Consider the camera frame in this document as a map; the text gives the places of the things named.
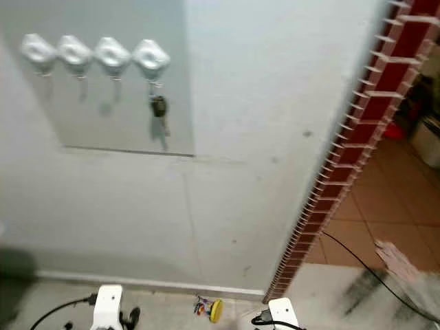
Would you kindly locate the white wall hook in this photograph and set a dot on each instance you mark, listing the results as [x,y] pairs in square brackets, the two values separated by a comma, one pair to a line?
[151,57]
[75,52]
[113,54]
[38,50]

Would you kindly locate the white bin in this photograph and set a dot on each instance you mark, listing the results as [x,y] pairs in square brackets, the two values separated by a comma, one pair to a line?
[427,144]

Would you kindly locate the red brick wall edge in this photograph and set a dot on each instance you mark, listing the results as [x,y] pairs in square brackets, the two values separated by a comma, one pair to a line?
[364,117]

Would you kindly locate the small red object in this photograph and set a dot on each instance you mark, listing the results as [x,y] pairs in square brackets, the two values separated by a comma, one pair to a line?
[393,131]

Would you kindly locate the pink patterned cloth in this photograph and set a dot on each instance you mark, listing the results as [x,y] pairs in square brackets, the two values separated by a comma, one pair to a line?
[395,258]

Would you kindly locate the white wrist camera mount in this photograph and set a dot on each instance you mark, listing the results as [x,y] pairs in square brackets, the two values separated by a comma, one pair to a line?
[110,306]
[283,313]

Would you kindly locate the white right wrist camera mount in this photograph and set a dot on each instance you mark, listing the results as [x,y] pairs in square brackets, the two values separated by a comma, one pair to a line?
[283,313]

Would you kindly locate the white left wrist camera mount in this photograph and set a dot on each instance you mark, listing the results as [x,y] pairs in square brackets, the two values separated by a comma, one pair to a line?
[110,306]

